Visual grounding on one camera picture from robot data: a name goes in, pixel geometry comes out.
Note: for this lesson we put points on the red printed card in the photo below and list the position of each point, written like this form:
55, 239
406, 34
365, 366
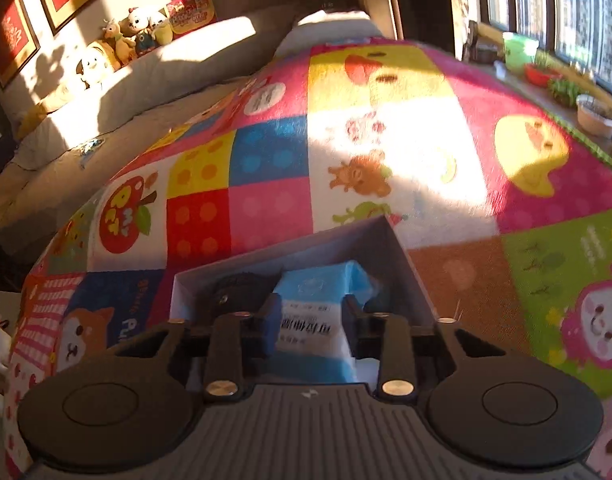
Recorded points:
190, 10

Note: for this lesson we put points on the yellow plush toy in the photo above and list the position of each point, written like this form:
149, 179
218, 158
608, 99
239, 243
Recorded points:
161, 30

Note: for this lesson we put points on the grey pillow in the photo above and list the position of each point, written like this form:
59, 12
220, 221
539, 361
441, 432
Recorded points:
160, 75

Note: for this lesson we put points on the blue white tissue packet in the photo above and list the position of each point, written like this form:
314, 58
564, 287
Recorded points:
316, 310

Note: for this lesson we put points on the white plush toy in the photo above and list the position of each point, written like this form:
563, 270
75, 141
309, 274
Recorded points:
93, 65

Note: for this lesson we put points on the red plant pot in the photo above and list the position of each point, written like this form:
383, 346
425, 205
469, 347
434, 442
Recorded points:
541, 76

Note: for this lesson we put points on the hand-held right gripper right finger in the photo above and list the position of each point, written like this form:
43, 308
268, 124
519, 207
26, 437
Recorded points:
353, 325

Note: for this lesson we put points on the plush toy in blue overalls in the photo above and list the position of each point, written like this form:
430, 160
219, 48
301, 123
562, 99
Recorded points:
143, 35

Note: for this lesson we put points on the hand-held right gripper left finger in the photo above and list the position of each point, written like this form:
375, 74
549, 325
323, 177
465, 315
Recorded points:
271, 322

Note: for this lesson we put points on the small green potted plant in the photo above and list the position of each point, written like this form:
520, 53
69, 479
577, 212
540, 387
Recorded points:
568, 91

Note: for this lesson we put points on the green plastic cup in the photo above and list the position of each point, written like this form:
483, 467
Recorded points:
520, 52

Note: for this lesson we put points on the beige bed sheet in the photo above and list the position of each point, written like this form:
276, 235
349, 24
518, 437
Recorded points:
60, 185

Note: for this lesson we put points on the black plush toy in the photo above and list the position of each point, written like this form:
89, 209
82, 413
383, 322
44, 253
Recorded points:
240, 287

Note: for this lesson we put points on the white round bowl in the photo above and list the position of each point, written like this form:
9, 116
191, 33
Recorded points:
598, 117

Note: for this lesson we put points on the white pillow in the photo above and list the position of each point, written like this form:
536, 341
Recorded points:
331, 25

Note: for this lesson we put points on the colourful cartoon play mat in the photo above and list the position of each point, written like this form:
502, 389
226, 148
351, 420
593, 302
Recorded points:
386, 160

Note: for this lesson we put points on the beige cardboard box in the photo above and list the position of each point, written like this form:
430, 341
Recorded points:
336, 245

